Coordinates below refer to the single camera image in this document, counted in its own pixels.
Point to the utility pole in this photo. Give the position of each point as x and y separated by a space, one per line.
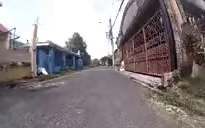
112 43

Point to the dark green tree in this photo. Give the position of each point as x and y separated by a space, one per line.
77 45

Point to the grey asphalt road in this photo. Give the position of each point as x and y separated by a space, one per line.
90 100

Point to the concrete kerb slab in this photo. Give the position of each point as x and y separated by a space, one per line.
146 79

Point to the grass strip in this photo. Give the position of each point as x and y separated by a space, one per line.
55 76

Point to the blue building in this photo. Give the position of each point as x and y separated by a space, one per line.
53 56

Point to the red ornate metal gate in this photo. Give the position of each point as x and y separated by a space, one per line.
150 46

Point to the white bag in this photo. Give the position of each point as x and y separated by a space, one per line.
42 71

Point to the pale concrete pole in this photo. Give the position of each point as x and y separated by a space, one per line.
34 50

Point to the concrete gate pillar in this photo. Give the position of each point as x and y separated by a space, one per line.
175 33

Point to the grass verge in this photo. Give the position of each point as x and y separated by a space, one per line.
190 100

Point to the leafy bush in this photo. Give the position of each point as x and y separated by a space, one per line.
198 46

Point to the pale concrete wall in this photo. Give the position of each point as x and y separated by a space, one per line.
10 66

